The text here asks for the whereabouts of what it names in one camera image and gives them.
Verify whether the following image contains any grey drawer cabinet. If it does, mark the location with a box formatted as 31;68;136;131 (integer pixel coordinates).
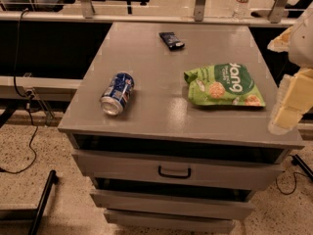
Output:
59;23;304;233

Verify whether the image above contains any blue pepsi soda can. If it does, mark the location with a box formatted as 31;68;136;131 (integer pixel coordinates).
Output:
100;72;134;116

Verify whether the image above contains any black drawer handle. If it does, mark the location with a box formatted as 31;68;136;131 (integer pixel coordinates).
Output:
157;165;192;179

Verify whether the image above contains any black metal stand leg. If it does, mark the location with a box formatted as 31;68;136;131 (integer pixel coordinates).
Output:
27;170;59;235

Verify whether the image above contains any black power cable left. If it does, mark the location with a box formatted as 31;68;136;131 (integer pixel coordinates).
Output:
0;9;39;175

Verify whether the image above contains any green chip bag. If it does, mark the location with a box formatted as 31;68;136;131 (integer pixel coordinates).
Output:
184;63;266;108

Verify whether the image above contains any black cable right floor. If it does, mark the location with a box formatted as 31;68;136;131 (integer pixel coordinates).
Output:
275;170;300;196

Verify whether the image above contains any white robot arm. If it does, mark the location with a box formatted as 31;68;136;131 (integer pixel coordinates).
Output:
267;6;313;135

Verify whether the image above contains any grey metal railing frame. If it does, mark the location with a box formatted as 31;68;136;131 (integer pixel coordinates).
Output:
1;0;296;27

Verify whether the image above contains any clear plastic water bottle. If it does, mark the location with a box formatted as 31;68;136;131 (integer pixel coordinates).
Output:
232;0;249;21

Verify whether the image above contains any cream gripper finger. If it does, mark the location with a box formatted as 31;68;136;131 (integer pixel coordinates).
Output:
267;27;292;53
268;68;313;135

